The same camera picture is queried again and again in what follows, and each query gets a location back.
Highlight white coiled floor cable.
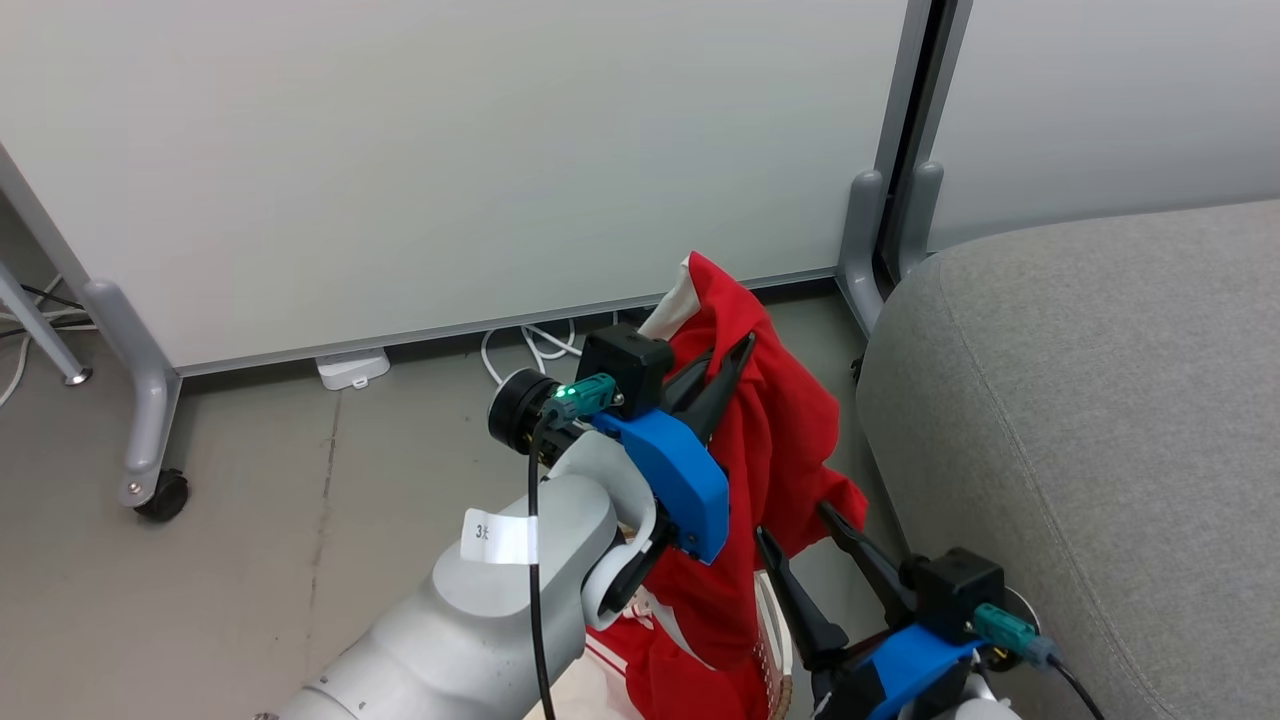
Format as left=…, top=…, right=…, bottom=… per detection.
left=480, top=318, right=584, bottom=387

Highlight white power adapter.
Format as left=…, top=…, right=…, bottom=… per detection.
left=316, top=347, right=392, bottom=392

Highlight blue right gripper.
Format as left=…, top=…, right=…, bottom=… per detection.
left=755, top=500, right=988, bottom=720

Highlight grey fabric sofa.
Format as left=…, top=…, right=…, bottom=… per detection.
left=857, top=198, right=1280, bottom=720

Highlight white perforated laundry basket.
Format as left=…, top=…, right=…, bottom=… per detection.
left=545, top=570, right=801, bottom=720

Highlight green right camera connector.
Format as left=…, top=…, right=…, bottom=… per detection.
left=972, top=602, right=1061, bottom=670

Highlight black floor cables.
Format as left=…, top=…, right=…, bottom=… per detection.
left=0, top=284, right=89, bottom=339

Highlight red garment with white band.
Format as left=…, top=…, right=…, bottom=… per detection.
left=635, top=252, right=869, bottom=671

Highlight green camera connector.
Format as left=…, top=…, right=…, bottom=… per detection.
left=544, top=373, right=619, bottom=424
left=972, top=602, right=1061, bottom=670

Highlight grey metal table leg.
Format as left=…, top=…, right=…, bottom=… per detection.
left=0, top=262, right=94, bottom=388

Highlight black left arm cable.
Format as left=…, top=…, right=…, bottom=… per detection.
left=526, top=415, right=563, bottom=720

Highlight white partition panel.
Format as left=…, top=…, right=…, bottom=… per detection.
left=0, top=0, right=936, bottom=379
left=890, top=0, right=1280, bottom=256

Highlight grey partition foot with caster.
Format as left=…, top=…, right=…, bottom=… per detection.
left=84, top=278, right=191, bottom=523

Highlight green left camera connector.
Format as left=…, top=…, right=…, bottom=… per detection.
left=544, top=373, right=619, bottom=424

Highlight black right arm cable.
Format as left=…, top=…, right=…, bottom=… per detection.
left=1043, top=655, right=1108, bottom=720

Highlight red white striped garment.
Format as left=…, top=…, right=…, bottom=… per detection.
left=585, top=585, right=776, bottom=720

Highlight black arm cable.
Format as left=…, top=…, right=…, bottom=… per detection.
left=1043, top=655, right=1108, bottom=720
left=526, top=415, right=563, bottom=720

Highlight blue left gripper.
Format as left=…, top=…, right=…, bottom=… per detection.
left=590, top=332, right=758, bottom=567

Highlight thin white floor cable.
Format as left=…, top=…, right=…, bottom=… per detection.
left=0, top=274, right=96, bottom=409

